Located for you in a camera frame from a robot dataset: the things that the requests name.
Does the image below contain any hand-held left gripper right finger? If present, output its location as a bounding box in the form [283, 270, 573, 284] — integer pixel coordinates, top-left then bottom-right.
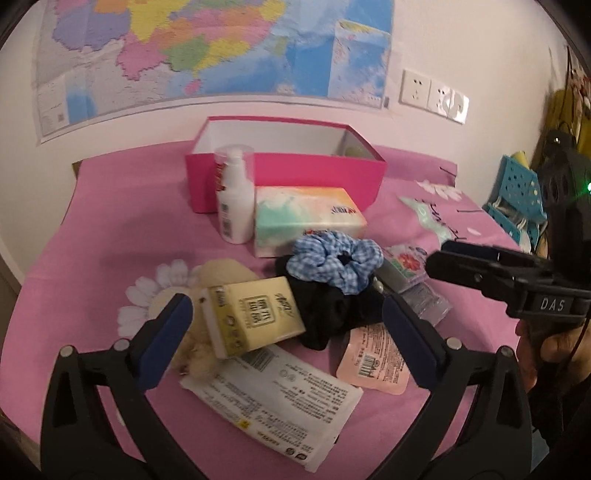
[374, 295, 534, 480]

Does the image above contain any wall map poster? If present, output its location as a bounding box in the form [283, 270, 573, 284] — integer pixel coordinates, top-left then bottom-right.
[32, 0, 395, 144]

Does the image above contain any pink cardboard box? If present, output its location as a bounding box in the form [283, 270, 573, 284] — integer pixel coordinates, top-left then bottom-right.
[185, 116, 386, 214]

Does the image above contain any blue plastic stool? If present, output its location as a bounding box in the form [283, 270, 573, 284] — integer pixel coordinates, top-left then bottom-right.
[482, 154, 549, 252]

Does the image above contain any white wet wipes pack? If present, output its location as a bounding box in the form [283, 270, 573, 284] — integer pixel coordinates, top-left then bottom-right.
[180, 344, 364, 472]

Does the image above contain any white pump bottle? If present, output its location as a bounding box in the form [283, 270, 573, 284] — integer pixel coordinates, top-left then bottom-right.
[215, 144, 256, 244]

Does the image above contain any beige plush toy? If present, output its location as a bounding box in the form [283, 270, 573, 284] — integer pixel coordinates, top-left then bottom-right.
[173, 258, 264, 380]

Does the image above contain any yellow tissue pack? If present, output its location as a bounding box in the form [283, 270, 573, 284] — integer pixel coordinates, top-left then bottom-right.
[199, 276, 307, 360]

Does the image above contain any clear purple packet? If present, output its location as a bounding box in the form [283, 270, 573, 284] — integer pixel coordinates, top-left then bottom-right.
[383, 281, 452, 326]

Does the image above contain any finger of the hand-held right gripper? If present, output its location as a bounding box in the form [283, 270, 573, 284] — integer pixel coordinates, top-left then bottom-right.
[441, 240, 553, 271]
[425, 251, 551, 304]

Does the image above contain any white wall socket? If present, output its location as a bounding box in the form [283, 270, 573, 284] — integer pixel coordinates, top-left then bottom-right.
[399, 68, 432, 109]
[427, 78, 470, 124]

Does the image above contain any pastel soft tissue pack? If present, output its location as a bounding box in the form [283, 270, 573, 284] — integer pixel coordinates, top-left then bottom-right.
[253, 186, 369, 258]

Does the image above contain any blue gingham scrunchie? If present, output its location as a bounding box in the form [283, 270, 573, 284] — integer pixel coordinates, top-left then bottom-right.
[286, 231, 385, 295]

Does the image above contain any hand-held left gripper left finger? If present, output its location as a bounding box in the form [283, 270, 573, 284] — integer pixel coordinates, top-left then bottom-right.
[41, 293, 204, 480]

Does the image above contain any black scrunchie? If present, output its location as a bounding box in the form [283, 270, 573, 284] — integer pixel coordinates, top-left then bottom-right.
[276, 256, 386, 352]

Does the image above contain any pink spout pouch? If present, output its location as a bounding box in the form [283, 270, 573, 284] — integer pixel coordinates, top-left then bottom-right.
[335, 323, 411, 394]

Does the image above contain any small floral tissue pack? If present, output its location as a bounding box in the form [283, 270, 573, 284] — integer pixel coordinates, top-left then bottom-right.
[379, 244, 432, 284]

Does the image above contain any person's right hand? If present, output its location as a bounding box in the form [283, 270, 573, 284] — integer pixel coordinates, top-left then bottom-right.
[539, 329, 591, 371]

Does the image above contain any yellow garment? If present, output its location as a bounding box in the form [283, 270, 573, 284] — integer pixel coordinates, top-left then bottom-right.
[538, 88, 591, 144]

